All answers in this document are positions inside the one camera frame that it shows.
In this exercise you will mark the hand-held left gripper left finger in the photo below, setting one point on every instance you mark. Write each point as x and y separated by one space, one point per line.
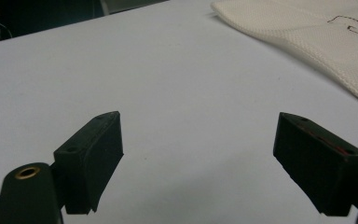
87 161

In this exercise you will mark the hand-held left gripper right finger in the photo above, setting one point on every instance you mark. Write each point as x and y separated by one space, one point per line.
317 161

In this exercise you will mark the cream knitted cloth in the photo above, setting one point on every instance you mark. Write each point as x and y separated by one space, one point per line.
317 40

